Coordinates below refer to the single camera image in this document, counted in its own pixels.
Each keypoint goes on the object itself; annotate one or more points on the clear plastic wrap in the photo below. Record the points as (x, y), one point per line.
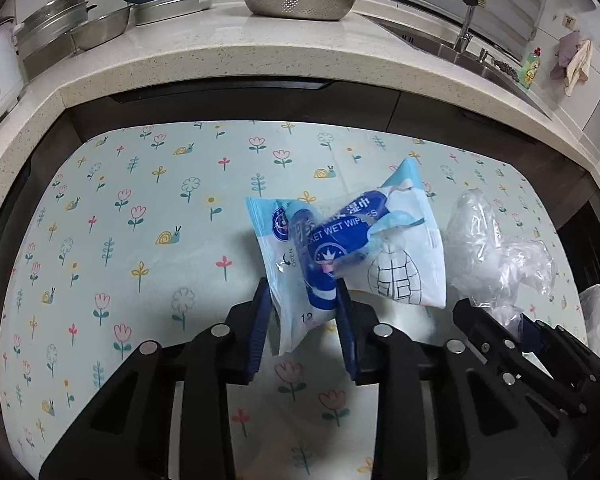
(475, 240)

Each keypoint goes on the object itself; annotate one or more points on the wall outlet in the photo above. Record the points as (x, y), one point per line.
(570, 21)

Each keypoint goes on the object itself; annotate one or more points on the floral tablecloth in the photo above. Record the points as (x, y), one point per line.
(130, 260)

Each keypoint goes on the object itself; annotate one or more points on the steel steamer pot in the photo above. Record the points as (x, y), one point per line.
(50, 25)

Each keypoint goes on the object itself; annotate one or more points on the blue wet wipes packet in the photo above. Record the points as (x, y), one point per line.
(330, 245)

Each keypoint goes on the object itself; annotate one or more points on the small steel bowl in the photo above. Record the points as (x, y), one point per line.
(105, 25)

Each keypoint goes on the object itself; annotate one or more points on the cream hanging cloth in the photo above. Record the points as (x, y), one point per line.
(580, 67)

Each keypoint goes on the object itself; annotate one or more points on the steel tray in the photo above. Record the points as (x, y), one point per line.
(175, 7)

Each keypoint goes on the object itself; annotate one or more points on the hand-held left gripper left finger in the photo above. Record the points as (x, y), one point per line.
(260, 332)

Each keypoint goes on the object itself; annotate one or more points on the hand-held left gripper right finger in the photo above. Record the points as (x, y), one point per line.
(346, 332)

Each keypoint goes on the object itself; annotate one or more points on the purple hanging cloth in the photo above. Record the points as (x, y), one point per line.
(565, 52)

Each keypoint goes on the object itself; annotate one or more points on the sink soap pump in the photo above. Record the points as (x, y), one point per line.
(483, 56)

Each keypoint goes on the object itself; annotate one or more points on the steel wool scourer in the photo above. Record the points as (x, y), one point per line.
(505, 70)

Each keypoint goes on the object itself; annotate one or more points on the steel sink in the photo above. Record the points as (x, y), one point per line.
(440, 49)

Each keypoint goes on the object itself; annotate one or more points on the chrome faucet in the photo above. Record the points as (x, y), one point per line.
(464, 30)

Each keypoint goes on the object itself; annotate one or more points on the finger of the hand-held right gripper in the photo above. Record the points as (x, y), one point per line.
(565, 347)
(510, 360)

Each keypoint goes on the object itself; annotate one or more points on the green dish soap bottle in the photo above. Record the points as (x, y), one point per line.
(529, 72)

